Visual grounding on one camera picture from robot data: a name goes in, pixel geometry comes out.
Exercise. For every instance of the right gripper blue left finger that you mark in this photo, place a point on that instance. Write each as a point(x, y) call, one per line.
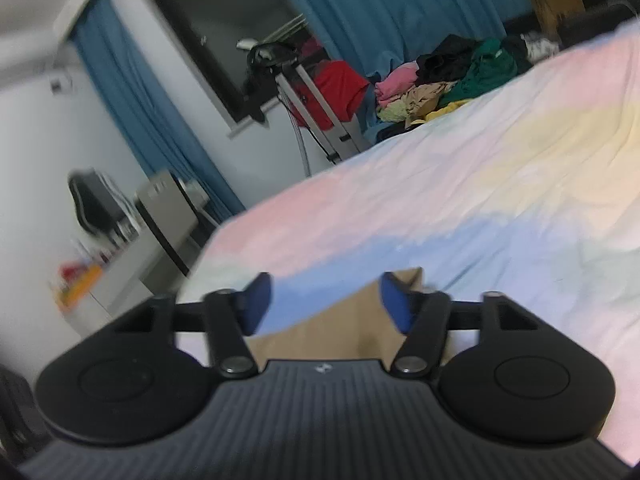
point(225, 315)

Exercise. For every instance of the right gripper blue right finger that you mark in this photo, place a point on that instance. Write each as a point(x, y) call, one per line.
point(422, 317)

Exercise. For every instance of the tan t-shirt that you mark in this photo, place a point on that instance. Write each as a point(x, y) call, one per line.
point(355, 328)

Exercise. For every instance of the grey black chair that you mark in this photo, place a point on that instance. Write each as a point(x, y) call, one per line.
point(171, 215)

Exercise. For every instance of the white dresser desk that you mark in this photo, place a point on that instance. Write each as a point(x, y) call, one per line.
point(103, 293)

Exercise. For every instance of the pastel tie-dye bed sheet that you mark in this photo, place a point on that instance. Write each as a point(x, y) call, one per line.
point(531, 190)

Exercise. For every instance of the yellow green garment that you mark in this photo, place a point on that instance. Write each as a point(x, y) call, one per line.
point(396, 111)

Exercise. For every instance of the beige garment in pile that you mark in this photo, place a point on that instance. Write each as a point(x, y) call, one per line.
point(422, 100)

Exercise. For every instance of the pink garment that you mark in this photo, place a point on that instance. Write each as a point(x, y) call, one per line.
point(400, 80)

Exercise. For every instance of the red garment on stand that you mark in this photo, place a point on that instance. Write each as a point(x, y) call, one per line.
point(342, 88)

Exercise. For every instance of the black garment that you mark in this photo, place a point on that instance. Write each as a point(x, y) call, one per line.
point(452, 58)

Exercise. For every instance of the left blue curtain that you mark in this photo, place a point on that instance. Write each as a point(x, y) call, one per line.
point(151, 125)

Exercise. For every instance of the blue curtain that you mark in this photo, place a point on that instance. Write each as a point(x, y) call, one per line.
point(375, 36)
point(151, 125)

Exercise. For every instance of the right blue curtain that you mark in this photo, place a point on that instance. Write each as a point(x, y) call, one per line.
point(375, 36)

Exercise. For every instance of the dark window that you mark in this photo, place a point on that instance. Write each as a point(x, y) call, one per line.
point(210, 31)

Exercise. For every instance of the brown paper bag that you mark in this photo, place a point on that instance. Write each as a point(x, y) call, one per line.
point(551, 14)

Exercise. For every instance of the black sofa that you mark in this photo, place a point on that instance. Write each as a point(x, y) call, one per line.
point(601, 17)

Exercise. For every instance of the wavy frame mirror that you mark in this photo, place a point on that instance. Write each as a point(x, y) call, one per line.
point(101, 208)

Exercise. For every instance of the wall socket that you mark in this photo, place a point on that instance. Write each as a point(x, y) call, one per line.
point(61, 85)

